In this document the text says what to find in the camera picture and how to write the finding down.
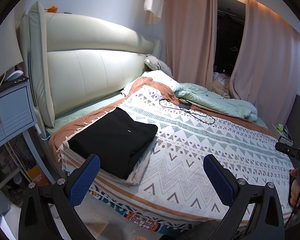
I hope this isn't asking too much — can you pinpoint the black charger cable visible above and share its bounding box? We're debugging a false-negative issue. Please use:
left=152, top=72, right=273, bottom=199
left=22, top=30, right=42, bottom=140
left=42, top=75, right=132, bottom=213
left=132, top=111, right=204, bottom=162
left=158, top=98, right=216, bottom=126

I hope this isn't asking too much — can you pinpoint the mint green duvet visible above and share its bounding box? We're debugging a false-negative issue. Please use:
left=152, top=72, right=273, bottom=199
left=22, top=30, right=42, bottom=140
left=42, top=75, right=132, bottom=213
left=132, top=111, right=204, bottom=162
left=174, top=83, right=267, bottom=128

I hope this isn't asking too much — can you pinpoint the grey plush toy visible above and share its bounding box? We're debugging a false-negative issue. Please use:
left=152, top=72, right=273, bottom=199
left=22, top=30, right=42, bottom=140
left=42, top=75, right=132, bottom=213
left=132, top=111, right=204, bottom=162
left=144, top=55, right=173, bottom=77

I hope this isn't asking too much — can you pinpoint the black polo shirt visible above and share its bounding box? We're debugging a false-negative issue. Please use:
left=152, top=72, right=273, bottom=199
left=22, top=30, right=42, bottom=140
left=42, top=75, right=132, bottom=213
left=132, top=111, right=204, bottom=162
left=68, top=107, right=158, bottom=180

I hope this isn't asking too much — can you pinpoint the pink curtain right panel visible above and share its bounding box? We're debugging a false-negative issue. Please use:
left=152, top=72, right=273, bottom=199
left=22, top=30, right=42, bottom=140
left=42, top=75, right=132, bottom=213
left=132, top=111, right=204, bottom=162
left=230, top=0, right=300, bottom=126

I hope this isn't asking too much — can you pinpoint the white power strip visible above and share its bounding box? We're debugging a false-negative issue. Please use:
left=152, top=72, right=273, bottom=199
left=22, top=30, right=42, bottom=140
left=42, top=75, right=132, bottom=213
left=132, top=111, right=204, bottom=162
left=270, top=124, right=293, bottom=146

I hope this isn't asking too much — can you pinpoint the white hanging garment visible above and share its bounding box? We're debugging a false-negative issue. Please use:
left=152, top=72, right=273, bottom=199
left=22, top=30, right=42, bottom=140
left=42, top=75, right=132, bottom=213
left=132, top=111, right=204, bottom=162
left=143, top=0, right=164, bottom=25

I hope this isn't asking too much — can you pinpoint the right hand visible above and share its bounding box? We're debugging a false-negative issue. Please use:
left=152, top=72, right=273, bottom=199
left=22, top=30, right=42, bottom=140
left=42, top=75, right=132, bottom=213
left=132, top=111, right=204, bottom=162
left=290, top=169, right=300, bottom=206

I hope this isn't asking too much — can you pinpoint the white patterned bed blanket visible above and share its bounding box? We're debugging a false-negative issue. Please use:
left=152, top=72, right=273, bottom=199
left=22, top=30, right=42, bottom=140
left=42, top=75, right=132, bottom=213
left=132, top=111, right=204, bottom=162
left=57, top=84, right=296, bottom=228

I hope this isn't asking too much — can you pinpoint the patterned beige cloth pile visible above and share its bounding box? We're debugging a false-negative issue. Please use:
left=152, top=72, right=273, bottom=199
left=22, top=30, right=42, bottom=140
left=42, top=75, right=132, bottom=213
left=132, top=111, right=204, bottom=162
left=212, top=72, right=231, bottom=99

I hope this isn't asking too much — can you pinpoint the cream padded headboard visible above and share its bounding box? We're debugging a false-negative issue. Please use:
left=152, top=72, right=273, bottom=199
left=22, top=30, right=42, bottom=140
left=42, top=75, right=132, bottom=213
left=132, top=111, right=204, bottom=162
left=19, top=3, right=161, bottom=127

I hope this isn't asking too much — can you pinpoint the white bedside table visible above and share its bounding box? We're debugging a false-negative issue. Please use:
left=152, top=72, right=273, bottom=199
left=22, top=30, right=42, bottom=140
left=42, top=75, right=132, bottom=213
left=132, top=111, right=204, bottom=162
left=0, top=76, right=55, bottom=184

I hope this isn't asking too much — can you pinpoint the white pillow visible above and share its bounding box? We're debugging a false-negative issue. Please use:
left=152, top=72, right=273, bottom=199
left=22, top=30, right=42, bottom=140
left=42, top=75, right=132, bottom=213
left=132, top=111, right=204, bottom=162
left=121, top=70, right=180, bottom=96

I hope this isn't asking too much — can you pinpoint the orange rust bed sheet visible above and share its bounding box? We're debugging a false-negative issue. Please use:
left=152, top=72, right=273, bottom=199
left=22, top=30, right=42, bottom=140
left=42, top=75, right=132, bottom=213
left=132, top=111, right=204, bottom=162
left=49, top=77, right=271, bottom=162

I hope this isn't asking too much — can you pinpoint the colourful floor rug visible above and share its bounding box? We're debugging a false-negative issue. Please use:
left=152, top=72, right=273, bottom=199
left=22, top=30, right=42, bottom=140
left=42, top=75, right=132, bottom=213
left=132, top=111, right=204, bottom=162
left=89, top=184, right=194, bottom=236

